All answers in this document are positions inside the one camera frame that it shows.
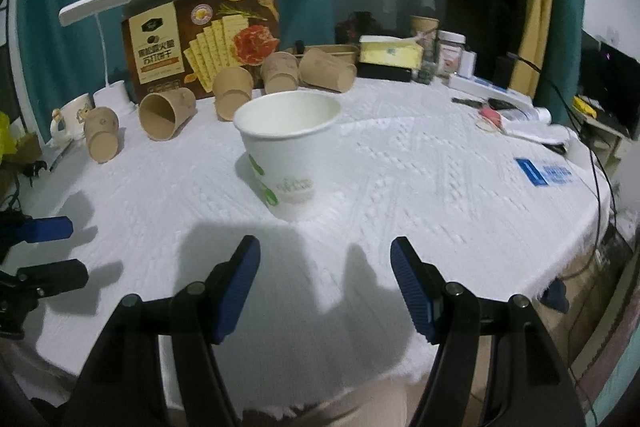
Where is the yellow plastic bag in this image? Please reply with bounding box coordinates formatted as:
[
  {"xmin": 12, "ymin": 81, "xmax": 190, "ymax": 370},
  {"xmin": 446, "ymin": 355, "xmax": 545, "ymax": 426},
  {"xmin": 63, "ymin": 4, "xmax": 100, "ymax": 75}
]
[{"xmin": 0, "ymin": 111, "xmax": 19, "ymax": 158}]

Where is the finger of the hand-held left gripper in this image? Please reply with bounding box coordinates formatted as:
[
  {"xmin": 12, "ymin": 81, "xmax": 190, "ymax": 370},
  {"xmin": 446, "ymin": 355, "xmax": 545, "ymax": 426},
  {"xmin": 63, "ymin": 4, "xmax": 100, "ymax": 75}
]
[
  {"xmin": 0, "ymin": 213, "xmax": 75, "ymax": 259},
  {"xmin": 0, "ymin": 259, "xmax": 90, "ymax": 304}
]

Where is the tall kraft paper cup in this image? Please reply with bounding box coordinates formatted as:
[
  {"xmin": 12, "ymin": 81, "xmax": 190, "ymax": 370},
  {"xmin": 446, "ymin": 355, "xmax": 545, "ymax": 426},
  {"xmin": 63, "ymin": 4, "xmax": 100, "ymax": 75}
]
[{"xmin": 410, "ymin": 15, "xmax": 440, "ymax": 54}]

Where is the brown paper cup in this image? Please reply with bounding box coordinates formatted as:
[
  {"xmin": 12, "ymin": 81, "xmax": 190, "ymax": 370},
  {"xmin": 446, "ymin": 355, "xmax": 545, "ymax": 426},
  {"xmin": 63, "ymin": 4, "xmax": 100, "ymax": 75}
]
[
  {"xmin": 259, "ymin": 51, "xmax": 300, "ymax": 94},
  {"xmin": 212, "ymin": 67, "xmax": 255, "ymax": 122},
  {"xmin": 298, "ymin": 48, "xmax": 358, "ymax": 94},
  {"xmin": 83, "ymin": 107, "xmax": 123, "ymax": 164},
  {"xmin": 138, "ymin": 86, "xmax": 197, "ymax": 142}
]

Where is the flat black box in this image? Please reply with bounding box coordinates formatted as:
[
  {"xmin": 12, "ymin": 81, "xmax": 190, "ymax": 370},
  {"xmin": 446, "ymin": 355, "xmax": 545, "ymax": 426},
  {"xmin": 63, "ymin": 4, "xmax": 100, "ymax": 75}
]
[{"xmin": 358, "ymin": 63, "xmax": 413, "ymax": 83}]

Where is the white paper cup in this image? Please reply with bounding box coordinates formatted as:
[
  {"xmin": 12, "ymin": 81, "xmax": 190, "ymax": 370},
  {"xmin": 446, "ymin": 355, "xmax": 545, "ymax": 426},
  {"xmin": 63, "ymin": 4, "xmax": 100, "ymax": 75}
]
[{"xmin": 233, "ymin": 91, "xmax": 342, "ymax": 223}]

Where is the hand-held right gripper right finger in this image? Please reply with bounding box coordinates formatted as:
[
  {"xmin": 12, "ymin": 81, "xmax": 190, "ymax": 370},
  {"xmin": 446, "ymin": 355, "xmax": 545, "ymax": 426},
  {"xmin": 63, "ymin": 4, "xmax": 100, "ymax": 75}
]
[{"xmin": 390, "ymin": 236, "xmax": 587, "ymax": 427}]

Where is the white printed mug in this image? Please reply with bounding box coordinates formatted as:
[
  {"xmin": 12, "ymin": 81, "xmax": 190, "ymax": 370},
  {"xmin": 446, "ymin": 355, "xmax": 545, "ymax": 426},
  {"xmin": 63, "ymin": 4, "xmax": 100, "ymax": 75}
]
[{"xmin": 50, "ymin": 93, "xmax": 96, "ymax": 143}]

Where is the brown cracker box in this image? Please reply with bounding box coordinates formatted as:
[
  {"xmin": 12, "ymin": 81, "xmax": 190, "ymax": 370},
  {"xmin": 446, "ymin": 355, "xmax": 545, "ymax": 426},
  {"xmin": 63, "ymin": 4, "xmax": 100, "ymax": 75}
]
[{"xmin": 122, "ymin": 0, "xmax": 280, "ymax": 101}]

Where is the small black box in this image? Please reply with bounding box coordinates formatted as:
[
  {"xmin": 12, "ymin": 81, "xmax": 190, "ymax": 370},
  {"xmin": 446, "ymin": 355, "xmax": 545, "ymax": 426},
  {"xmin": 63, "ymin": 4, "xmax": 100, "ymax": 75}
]
[{"xmin": 492, "ymin": 55, "xmax": 519, "ymax": 89}]

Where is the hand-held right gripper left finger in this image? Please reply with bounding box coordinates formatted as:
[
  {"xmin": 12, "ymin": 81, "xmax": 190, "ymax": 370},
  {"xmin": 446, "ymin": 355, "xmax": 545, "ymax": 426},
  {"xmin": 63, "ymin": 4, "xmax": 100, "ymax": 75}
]
[{"xmin": 60, "ymin": 234, "xmax": 262, "ymax": 427}]

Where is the yellow tissue box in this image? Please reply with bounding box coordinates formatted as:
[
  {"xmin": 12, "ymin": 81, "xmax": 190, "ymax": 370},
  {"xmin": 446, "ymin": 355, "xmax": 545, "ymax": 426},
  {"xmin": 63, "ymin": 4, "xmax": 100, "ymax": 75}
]
[{"xmin": 358, "ymin": 34, "xmax": 425, "ymax": 69}]

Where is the small black animal figure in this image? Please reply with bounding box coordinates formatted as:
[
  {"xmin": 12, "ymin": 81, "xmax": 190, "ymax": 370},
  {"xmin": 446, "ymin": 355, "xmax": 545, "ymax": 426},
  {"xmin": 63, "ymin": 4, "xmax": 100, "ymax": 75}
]
[{"xmin": 21, "ymin": 160, "xmax": 49, "ymax": 180}]

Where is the black monitor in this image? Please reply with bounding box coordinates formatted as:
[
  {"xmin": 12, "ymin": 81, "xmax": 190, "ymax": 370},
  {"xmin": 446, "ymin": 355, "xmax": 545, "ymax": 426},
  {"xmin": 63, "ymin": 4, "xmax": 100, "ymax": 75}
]
[{"xmin": 579, "ymin": 31, "xmax": 640, "ymax": 138}]

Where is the clear jar white lid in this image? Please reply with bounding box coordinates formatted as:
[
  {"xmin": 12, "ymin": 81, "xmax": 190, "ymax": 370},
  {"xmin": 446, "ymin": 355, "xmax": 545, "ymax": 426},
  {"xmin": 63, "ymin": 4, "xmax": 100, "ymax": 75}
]
[{"xmin": 436, "ymin": 30, "xmax": 467, "ymax": 78}]

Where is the blue card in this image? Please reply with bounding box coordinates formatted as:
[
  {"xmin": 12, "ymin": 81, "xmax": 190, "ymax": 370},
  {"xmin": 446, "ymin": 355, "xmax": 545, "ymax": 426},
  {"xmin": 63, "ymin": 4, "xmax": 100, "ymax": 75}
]
[{"xmin": 514, "ymin": 156, "xmax": 574, "ymax": 187}]

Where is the white power strip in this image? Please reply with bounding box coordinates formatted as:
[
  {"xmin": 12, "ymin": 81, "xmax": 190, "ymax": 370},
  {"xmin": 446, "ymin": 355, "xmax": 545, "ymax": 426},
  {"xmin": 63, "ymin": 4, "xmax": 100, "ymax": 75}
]
[{"xmin": 448, "ymin": 73, "xmax": 534, "ymax": 106}]

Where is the white desk lamp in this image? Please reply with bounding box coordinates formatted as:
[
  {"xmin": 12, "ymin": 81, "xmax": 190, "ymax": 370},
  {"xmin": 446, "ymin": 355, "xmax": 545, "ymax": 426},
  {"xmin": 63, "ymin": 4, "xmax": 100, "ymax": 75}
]
[{"xmin": 58, "ymin": 0, "xmax": 145, "ymax": 116}]

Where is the white textured tablecloth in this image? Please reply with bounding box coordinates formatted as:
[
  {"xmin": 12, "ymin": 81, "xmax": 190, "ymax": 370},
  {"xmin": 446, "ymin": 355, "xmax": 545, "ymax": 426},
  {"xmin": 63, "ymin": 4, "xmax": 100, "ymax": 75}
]
[{"xmin": 10, "ymin": 76, "xmax": 619, "ymax": 414}]

